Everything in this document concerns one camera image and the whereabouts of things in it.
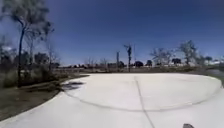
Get bare tree trunk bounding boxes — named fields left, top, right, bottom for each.
left=123, top=43, right=134, bottom=73

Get thin pole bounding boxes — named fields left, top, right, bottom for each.
left=115, top=50, right=120, bottom=71

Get pale concrete path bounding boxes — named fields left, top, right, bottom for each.
left=0, top=72, right=224, bottom=128

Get tall thin tree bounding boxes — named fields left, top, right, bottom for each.
left=0, top=0, right=56, bottom=89

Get dry grass patch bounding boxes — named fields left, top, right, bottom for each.
left=0, top=73, right=90, bottom=122

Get row of distant trees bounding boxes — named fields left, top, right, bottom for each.
left=53, top=39, right=224, bottom=69

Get dark bushes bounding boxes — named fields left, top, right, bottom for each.
left=0, top=51, right=62, bottom=88

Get robot's own part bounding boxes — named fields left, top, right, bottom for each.
left=182, top=123, right=196, bottom=128

